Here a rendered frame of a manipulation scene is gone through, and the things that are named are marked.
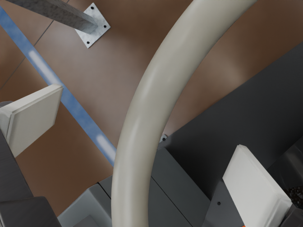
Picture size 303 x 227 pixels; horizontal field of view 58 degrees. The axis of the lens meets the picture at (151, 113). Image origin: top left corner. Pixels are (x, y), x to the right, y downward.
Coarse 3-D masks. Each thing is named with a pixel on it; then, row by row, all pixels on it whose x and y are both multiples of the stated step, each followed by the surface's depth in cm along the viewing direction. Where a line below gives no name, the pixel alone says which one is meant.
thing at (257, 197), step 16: (240, 160) 18; (256, 160) 17; (224, 176) 20; (240, 176) 18; (256, 176) 16; (240, 192) 17; (256, 192) 15; (272, 192) 14; (240, 208) 16; (256, 208) 15; (272, 208) 13; (288, 208) 13; (256, 224) 14; (272, 224) 13
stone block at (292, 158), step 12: (300, 144) 115; (288, 156) 110; (300, 156) 100; (276, 168) 105; (288, 168) 96; (300, 168) 88; (276, 180) 93; (288, 180) 86; (300, 180) 80; (288, 192) 80; (300, 192) 75; (300, 204) 74
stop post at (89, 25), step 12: (12, 0) 114; (24, 0) 118; (36, 0) 121; (48, 0) 127; (60, 0) 141; (36, 12) 128; (48, 12) 132; (60, 12) 137; (72, 12) 144; (84, 12) 171; (96, 12) 168; (72, 24) 151; (84, 24) 158; (96, 24) 167; (108, 24) 166; (84, 36) 172; (96, 36) 169
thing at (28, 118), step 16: (32, 96) 15; (48, 96) 16; (0, 112) 12; (16, 112) 12; (32, 112) 14; (48, 112) 17; (0, 128) 12; (16, 128) 13; (32, 128) 15; (48, 128) 18; (16, 144) 14
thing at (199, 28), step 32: (224, 0) 17; (256, 0) 17; (192, 32) 17; (224, 32) 18; (160, 64) 18; (192, 64) 18; (160, 96) 18; (128, 128) 19; (160, 128) 19; (128, 160) 20; (128, 192) 20; (128, 224) 21
